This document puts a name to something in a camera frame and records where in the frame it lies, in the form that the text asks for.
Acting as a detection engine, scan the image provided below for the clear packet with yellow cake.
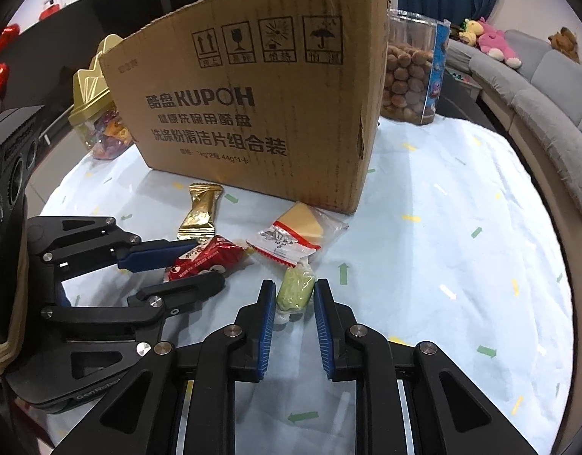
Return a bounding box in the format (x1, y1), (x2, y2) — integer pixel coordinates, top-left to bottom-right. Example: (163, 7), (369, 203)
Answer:
(246, 201), (349, 266)

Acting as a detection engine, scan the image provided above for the light blue patterned tablecloth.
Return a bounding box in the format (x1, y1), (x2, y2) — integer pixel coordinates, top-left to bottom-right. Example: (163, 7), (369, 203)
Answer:
(39, 116), (574, 455)

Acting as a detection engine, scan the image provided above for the red snack packet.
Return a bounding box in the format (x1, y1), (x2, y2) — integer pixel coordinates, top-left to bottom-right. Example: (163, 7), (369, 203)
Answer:
(167, 234), (247, 282)

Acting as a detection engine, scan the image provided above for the pale green candy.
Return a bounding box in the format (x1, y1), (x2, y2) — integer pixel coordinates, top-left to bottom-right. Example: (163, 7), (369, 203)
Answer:
(272, 258), (316, 325)

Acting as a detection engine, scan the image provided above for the grey curved sofa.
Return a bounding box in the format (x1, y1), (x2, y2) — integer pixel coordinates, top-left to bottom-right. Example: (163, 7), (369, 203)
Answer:
(445, 28), (582, 228)

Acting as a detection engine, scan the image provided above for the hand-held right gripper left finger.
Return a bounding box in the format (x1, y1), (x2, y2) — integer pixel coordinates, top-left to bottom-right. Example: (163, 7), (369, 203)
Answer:
(49, 279), (277, 455)

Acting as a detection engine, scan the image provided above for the pink plush toy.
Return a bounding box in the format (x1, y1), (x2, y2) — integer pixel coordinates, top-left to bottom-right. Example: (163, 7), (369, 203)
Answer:
(476, 16), (523, 68)

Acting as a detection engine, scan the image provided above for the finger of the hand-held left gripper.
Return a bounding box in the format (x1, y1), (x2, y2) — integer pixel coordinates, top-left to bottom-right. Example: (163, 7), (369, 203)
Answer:
(28, 217), (206, 276)
(41, 272), (226, 340)

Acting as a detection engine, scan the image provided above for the brown cardboard box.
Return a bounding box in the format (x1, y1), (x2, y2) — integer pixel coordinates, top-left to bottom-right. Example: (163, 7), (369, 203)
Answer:
(99, 0), (390, 215)

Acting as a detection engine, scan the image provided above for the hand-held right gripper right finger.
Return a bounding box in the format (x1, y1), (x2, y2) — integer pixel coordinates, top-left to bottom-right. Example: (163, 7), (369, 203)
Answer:
(314, 278), (541, 455)

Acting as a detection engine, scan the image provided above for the yellow plush toy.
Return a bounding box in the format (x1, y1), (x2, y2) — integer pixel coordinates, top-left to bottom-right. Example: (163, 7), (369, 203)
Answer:
(459, 18), (484, 43)

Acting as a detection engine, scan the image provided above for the candy jar with gold lid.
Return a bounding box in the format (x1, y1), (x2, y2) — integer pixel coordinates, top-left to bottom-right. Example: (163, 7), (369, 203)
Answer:
(68, 34), (135, 161)

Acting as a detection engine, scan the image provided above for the gold foil snack packet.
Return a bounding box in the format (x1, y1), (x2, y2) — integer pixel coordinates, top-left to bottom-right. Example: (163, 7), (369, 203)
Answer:
(177, 183), (224, 242)

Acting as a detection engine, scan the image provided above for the brown teddy bear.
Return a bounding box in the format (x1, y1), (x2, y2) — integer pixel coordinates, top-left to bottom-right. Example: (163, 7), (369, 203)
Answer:
(548, 27), (580, 62)

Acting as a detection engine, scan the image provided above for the clear jar of nuts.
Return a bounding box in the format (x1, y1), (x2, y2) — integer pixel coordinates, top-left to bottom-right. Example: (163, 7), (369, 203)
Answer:
(379, 8), (450, 125)

